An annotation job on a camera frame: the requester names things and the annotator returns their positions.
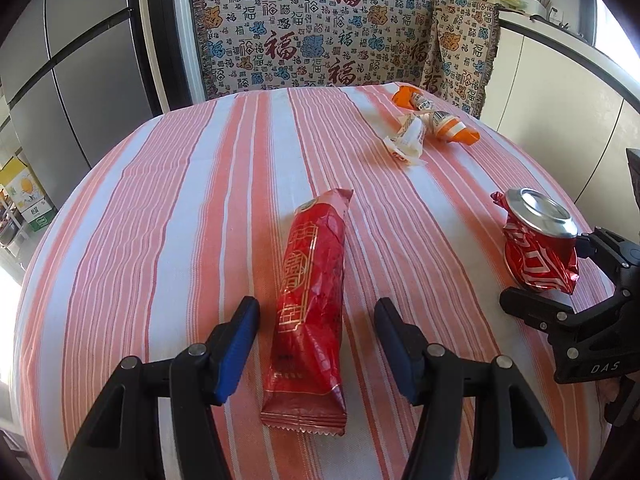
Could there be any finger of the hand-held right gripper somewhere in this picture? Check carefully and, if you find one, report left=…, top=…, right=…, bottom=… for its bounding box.
left=499, top=284, right=637, bottom=335
left=575, top=227, right=640, bottom=275

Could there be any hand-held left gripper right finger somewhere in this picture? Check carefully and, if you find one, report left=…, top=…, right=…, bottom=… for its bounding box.
left=374, top=297, right=571, bottom=480

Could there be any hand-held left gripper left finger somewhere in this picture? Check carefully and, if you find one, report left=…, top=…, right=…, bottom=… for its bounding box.
left=57, top=296, right=261, bottom=480

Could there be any crushed red can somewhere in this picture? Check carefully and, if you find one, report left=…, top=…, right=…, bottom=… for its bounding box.
left=490, top=187, right=581, bottom=295

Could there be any red snack wrapper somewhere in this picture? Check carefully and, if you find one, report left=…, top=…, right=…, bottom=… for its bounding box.
left=260, top=187, right=355, bottom=436

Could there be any striped pink white tablecloth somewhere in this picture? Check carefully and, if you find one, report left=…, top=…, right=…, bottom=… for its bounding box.
left=10, top=82, right=621, bottom=480

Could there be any white kitchen counter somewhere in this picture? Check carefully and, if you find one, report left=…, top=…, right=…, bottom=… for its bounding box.
left=479, top=7, right=640, bottom=206

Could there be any orange twisted wrapper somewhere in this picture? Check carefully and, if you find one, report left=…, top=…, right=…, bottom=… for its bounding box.
left=391, top=85, right=481, bottom=147

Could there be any white twisted wrapper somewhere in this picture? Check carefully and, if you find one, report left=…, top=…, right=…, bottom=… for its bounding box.
left=382, top=111, right=429, bottom=167

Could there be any printed fringed blanket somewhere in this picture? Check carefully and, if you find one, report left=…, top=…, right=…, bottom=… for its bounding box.
left=419, top=1, right=502, bottom=121

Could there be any yellow green cardboard box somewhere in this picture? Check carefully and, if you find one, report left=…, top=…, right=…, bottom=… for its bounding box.
left=0, top=156, right=57, bottom=234

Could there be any grey refrigerator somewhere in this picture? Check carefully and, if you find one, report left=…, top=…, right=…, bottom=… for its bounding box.
left=0, top=0, right=157, bottom=211

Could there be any patterned cloth-covered furniture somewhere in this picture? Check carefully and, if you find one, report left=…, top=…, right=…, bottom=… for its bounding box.
left=189, top=0, right=437, bottom=105

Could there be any dark door frame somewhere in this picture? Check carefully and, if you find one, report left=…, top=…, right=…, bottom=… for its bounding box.
left=134, top=0, right=195, bottom=115

